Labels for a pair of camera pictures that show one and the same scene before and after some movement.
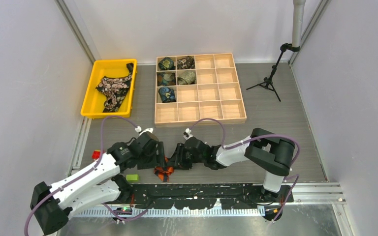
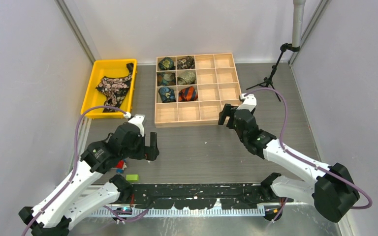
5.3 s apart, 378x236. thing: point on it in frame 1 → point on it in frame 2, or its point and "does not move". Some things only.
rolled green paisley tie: x=166 y=64 does not move
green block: x=133 y=177 does not move
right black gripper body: x=189 y=159 → x=242 y=137
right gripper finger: x=175 y=161 → x=228 y=111
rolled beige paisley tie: x=186 y=77 does not move
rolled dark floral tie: x=187 y=62 does not move
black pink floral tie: x=114 y=89 does not move
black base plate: x=203 y=195 does not move
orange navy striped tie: x=164 y=172 → x=187 y=94
